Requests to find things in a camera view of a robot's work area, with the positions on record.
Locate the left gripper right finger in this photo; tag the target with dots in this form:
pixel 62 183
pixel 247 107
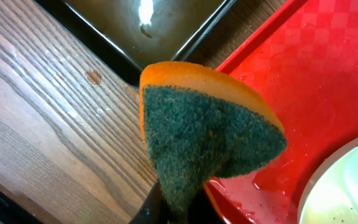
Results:
pixel 201 210

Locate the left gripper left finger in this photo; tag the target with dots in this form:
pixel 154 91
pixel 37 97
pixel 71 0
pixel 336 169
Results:
pixel 153 209

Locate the green and orange sponge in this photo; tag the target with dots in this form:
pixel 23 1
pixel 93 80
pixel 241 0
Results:
pixel 198 123

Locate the white plate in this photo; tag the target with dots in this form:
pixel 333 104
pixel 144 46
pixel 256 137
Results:
pixel 331 194

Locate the black water tray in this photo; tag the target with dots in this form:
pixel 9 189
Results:
pixel 128 35

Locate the red plastic serving tray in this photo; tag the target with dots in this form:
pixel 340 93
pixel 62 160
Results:
pixel 303 61

